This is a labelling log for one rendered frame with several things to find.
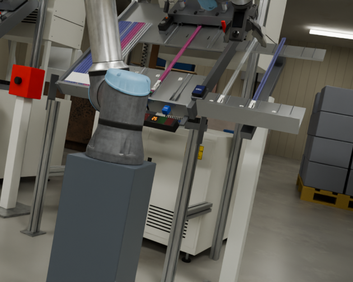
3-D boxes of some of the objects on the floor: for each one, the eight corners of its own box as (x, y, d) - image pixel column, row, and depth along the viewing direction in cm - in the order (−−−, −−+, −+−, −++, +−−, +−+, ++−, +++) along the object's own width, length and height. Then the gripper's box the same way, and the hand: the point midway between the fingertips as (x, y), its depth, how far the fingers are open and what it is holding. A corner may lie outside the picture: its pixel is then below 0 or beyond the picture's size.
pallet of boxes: (296, 183, 563) (315, 94, 554) (360, 197, 544) (381, 105, 535) (300, 199, 440) (324, 84, 431) (383, 217, 421) (410, 98, 412)
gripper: (275, -10, 136) (277, 34, 152) (218, -14, 144) (225, 29, 160) (268, 8, 132) (270, 52, 149) (210, 3, 140) (218, 46, 156)
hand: (245, 46), depth 153 cm, fingers open, 14 cm apart
